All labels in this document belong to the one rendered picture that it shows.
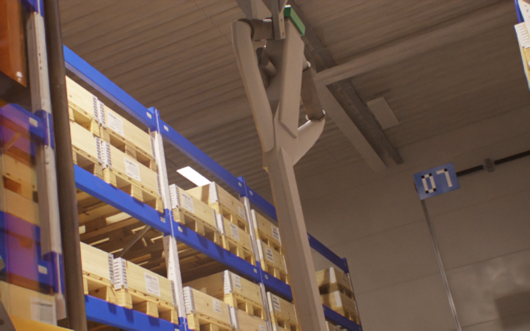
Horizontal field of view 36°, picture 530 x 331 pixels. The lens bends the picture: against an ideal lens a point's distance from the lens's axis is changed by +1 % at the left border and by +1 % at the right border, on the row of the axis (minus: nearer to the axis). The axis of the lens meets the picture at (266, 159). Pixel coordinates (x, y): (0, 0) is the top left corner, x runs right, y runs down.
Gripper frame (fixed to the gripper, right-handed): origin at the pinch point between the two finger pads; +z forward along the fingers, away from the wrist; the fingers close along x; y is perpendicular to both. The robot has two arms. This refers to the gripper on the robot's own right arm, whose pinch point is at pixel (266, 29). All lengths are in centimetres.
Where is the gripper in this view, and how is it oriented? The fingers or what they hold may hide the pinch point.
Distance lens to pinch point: 145.6
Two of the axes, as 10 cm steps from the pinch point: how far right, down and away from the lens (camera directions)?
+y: -3.6, 1.7, -9.2
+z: 1.1, 9.8, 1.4
